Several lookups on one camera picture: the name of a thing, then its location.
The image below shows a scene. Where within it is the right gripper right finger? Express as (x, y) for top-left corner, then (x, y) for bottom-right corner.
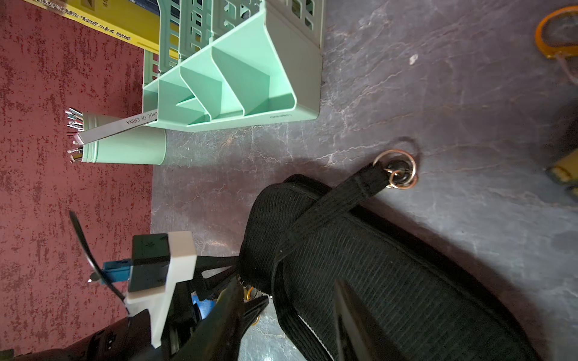
(334, 279), (405, 360)

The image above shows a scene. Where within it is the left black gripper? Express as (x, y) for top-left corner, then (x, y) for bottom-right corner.
(161, 256), (269, 360)

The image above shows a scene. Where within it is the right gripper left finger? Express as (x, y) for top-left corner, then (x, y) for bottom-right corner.
(172, 278), (242, 360)

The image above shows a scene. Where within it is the blue yellow figure keychain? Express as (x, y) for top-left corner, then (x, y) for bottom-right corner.
(191, 284), (266, 327)

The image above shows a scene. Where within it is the black fabric bag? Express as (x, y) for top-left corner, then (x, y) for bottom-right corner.
(240, 159), (540, 360)

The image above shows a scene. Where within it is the green cord charm decoration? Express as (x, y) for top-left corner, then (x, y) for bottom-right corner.
(534, 5), (577, 202)

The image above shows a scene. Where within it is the green pencil cup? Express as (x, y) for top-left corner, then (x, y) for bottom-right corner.
(82, 113), (167, 165)

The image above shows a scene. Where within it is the white label strip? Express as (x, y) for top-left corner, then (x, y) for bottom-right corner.
(77, 109), (158, 145)

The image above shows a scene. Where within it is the green plastic file organizer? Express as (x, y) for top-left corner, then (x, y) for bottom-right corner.
(142, 1), (326, 132)

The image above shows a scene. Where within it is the colored pencils bundle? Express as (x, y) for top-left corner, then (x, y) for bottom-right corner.
(65, 108), (85, 163)

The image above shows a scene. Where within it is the yellow book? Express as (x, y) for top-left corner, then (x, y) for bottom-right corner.
(31, 0), (160, 54)

